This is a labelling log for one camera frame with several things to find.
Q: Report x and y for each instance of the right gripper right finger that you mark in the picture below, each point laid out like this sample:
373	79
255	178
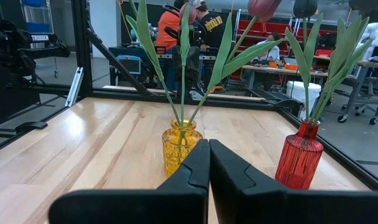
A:
270	205

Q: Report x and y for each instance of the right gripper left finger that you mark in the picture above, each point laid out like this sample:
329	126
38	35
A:
164	202

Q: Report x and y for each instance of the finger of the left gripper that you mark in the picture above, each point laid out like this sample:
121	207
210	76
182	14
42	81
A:
177	68
192	68

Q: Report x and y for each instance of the yellow glass vase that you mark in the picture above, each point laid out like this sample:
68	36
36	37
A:
176	149

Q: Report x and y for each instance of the red ribbed glass vase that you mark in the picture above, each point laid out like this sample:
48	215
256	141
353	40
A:
297	158

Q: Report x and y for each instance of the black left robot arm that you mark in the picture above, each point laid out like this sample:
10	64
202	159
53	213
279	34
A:
192	94

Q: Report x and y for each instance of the person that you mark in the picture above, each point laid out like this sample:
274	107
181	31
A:
214	28
167	31
273	55

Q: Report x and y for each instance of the orange and black hand tool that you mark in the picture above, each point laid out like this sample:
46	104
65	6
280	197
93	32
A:
217	89

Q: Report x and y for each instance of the red plastic storage bin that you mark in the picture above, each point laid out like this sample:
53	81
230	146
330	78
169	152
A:
252	28
248	41
279	29

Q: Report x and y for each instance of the blue-framed teach pendant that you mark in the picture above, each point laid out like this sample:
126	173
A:
130	65

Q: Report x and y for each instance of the long wooden workbench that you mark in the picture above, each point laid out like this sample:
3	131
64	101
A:
263	69

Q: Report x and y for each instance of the small orange tray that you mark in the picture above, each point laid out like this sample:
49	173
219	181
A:
273	64

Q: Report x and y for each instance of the wide orange tray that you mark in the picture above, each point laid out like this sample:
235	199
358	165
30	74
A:
291	66

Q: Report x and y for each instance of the white plastic bucket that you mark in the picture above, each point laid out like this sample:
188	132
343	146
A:
297	99

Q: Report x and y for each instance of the red toolbox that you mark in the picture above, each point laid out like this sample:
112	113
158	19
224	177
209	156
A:
322	52

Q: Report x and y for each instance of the blue plastic bin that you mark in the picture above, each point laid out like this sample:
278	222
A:
33	2
38	27

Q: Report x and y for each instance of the white robot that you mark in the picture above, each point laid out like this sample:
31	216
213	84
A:
374	34

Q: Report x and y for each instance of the wood-topped rolling desk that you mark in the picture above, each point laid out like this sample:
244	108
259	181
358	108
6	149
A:
375	63

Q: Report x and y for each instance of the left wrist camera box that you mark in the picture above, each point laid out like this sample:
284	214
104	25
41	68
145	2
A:
196	35

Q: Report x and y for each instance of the black aluminium table frame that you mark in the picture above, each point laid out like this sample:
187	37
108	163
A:
81	46

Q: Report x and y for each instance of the silver aluminium bracket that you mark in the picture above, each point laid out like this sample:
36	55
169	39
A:
74	87

